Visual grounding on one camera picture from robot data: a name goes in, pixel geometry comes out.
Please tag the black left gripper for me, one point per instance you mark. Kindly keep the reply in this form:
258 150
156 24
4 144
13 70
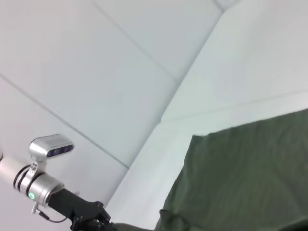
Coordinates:
77 209

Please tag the dark green FREE t-shirt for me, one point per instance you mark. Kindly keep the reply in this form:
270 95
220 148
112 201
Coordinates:
240 180

